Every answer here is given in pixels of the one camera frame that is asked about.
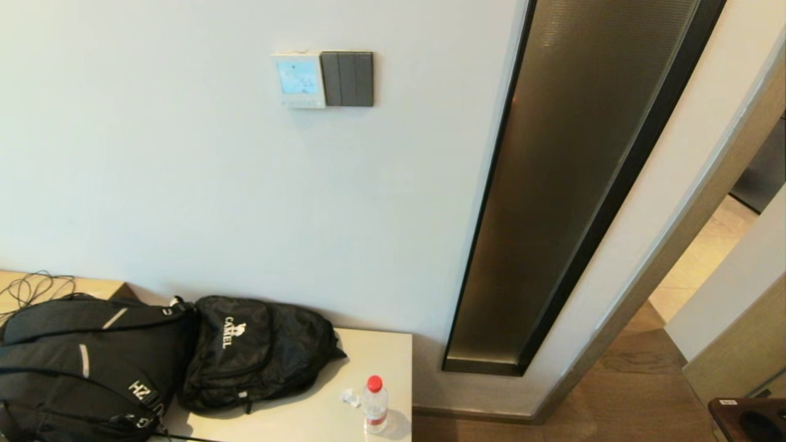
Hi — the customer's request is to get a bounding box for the clear water bottle red cap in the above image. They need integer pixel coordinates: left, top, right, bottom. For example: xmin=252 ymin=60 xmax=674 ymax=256
xmin=361 ymin=375 xmax=389 ymax=435

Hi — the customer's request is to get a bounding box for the white wall thermostat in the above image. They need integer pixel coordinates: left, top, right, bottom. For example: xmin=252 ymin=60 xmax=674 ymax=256
xmin=272 ymin=52 xmax=327 ymax=110

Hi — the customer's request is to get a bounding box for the grey wall light switch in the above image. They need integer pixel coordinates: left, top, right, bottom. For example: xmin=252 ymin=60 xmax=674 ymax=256
xmin=320 ymin=51 xmax=374 ymax=108

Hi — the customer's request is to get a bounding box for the light wooden cabinet side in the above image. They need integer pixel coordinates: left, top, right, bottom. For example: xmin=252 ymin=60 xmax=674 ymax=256
xmin=683 ymin=287 xmax=786 ymax=406

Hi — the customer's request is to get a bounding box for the taupe door frame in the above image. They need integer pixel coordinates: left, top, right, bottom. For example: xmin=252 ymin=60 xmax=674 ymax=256
xmin=531 ymin=58 xmax=786 ymax=424

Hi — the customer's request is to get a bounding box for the black backpack with HZ print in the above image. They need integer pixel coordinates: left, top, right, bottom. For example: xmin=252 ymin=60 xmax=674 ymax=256
xmin=0 ymin=293 xmax=200 ymax=442

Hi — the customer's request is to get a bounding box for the black Camel backpack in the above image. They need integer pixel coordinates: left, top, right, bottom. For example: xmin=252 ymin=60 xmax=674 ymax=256
xmin=178 ymin=295 xmax=348 ymax=414

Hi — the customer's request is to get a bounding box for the thin black cable bundle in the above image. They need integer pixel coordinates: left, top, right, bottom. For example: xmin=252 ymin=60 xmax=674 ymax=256
xmin=0 ymin=270 xmax=77 ymax=323

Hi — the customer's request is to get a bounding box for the dark grey cabinet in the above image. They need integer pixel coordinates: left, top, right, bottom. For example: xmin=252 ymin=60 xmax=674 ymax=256
xmin=730 ymin=114 xmax=786 ymax=214

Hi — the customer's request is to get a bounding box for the light wooden desk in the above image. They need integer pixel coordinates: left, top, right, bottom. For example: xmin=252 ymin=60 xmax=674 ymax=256
xmin=0 ymin=270 xmax=139 ymax=326

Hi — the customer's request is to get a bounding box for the brown skirting board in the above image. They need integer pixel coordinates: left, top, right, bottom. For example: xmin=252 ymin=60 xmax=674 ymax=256
xmin=413 ymin=404 xmax=536 ymax=425

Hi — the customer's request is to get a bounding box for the beige cabinet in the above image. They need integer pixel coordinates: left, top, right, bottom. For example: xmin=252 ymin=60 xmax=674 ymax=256
xmin=147 ymin=327 xmax=413 ymax=442

